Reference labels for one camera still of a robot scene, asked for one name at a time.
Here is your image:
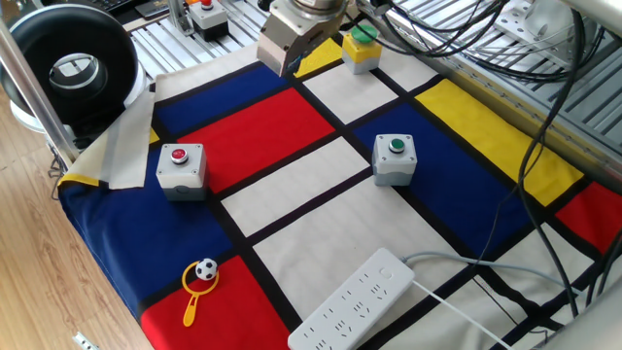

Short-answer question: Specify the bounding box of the silver Schunk gripper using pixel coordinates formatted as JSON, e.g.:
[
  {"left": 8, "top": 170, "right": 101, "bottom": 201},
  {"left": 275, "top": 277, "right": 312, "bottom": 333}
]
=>
[{"left": 256, "top": 0, "right": 349, "bottom": 78}]

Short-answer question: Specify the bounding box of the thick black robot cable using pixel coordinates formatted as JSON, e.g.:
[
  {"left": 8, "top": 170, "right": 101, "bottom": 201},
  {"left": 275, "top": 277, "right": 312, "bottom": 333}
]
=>
[{"left": 515, "top": 7, "right": 584, "bottom": 320}]

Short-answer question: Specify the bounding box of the thin black cable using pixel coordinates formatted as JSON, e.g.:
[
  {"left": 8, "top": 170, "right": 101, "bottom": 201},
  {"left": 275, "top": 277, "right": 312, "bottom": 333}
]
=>
[
  {"left": 47, "top": 143, "right": 67, "bottom": 201},
  {"left": 475, "top": 140, "right": 540, "bottom": 259}
]

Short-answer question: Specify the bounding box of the small white metal bracket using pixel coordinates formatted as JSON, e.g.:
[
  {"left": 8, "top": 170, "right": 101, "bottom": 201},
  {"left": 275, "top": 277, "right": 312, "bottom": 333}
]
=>
[{"left": 72, "top": 332, "right": 101, "bottom": 350}]

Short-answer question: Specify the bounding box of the black flat booklet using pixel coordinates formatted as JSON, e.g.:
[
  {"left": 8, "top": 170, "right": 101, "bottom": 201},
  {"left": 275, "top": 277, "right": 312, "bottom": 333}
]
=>
[{"left": 134, "top": 0, "right": 171, "bottom": 20}]

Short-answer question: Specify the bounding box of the black grey emergency stop box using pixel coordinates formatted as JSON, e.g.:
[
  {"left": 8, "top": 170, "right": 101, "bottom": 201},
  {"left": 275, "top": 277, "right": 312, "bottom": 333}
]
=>
[{"left": 188, "top": 0, "right": 230, "bottom": 43}]

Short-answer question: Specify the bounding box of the yellow plastic toy ring handle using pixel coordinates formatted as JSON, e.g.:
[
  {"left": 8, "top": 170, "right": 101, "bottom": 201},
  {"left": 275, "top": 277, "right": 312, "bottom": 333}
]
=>
[{"left": 181, "top": 261, "right": 221, "bottom": 329}]

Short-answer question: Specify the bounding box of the grey box with red button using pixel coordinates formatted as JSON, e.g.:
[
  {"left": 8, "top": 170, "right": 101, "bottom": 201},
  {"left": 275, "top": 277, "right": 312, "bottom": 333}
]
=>
[{"left": 155, "top": 143, "right": 209, "bottom": 202}]

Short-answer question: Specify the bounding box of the grey box with green button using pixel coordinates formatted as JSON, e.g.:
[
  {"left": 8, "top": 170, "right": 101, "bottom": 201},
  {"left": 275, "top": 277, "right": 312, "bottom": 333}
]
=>
[{"left": 371, "top": 133, "right": 419, "bottom": 188}]

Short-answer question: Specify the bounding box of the black computer keyboard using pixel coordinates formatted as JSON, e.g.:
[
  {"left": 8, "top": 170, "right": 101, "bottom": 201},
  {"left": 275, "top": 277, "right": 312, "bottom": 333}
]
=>
[{"left": 85, "top": 0, "right": 135, "bottom": 14}]

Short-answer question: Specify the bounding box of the small toy soccer ball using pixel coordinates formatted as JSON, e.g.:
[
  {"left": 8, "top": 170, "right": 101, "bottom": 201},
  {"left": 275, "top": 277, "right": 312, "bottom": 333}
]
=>
[{"left": 194, "top": 258, "right": 220, "bottom": 282}]

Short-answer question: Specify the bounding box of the yellow box green mushroom button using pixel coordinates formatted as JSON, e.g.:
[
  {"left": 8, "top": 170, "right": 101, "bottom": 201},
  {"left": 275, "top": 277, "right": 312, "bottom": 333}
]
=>
[{"left": 341, "top": 24, "right": 384, "bottom": 76}]

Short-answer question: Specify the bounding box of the aluminium frame bar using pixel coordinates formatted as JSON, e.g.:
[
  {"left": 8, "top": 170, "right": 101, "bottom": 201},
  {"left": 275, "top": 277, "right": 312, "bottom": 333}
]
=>
[{"left": 0, "top": 18, "right": 82, "bottom": 167}]

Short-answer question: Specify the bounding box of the thin white cable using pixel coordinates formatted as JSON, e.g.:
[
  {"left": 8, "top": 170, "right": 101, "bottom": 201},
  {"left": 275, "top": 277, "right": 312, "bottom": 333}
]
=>
[{"left": 410, "top": 279, "right": 517, "bottom": 350}]

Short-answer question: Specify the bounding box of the black cable bundle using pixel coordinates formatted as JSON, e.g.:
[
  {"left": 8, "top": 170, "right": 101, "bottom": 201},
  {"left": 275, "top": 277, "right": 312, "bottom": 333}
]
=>
[{"left": 359, "top": 0, "right": 608, "bottom": 84}]

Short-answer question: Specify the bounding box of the silver mounting plate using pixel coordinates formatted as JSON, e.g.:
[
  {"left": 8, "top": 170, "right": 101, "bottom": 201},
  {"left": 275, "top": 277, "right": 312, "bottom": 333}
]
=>
[{"left": 500, "top": 0, "right": 602, "bottom": 64}]

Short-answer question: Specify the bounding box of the aluminium angle bracket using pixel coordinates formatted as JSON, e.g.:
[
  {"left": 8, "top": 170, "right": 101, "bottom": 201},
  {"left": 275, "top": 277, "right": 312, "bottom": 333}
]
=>
[{"left": 167, "top": 0, "right": 195, "bottom": 38}]

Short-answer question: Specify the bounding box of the grey power strip cable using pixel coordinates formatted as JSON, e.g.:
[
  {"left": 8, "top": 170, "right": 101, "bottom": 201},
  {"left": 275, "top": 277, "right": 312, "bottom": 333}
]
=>
[{"left": 400, "top": 251, "right": 582, "bottom": 296}]

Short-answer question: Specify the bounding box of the black round ring device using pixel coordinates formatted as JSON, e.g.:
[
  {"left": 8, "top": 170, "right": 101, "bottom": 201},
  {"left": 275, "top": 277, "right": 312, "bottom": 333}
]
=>
[{"left": 0, "top": 3, "right": 148, "bottom": 133}]

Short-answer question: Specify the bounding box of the white power strip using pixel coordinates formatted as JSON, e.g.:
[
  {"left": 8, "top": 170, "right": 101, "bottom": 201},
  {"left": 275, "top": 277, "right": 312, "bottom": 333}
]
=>
[{"left": 287, "top": 247, "right": 417, "bottom": 350}]

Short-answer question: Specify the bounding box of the colourful Mondrian pattern cloth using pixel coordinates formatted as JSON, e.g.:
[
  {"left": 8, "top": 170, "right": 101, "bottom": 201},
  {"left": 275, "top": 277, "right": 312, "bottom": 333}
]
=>
[{"left": 57, "top": 36, "right": 622, "bottom": 350}]

